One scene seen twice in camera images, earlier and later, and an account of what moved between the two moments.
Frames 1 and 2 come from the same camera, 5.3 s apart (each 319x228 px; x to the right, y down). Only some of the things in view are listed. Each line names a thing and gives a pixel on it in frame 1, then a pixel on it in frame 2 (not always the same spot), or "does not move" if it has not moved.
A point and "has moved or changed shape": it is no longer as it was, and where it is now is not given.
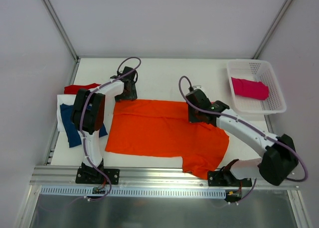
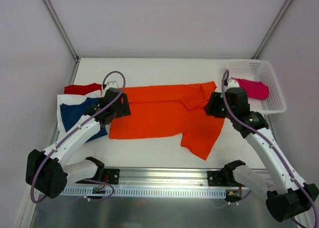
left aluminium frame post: [59, 23] does not move
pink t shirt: [250, 88] does not move
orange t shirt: [162, 128] has moved or changed shape
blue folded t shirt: [72, 131] does not move
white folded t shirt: [68, 99] does not move
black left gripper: [126, 95] to [123, 106]
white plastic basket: [258, 70] does not move
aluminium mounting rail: [65, 177] does not move
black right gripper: [195, 117] to [212, 106]
